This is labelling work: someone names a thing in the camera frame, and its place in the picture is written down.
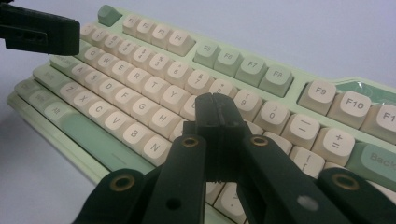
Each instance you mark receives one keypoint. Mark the green and pink keyboard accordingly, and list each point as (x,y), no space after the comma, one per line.
(140,74)

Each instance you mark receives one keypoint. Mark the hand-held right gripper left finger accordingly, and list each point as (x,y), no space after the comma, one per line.
(186,174)

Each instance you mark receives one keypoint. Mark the white board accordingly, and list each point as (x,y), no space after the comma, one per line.
(280,25)

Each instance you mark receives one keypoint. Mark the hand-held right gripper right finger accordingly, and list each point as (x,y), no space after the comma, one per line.
(267,180)

